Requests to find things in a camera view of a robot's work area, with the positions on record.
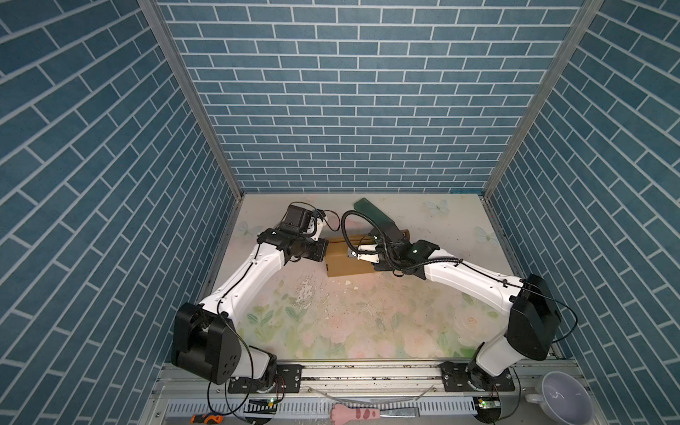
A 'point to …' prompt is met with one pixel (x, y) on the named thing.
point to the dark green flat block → (366, 206)
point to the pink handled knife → (340, 413)
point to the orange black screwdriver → (206, 419)
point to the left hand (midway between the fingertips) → (326, 249)
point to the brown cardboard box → (338, 263)
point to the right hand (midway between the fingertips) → (373, 242)
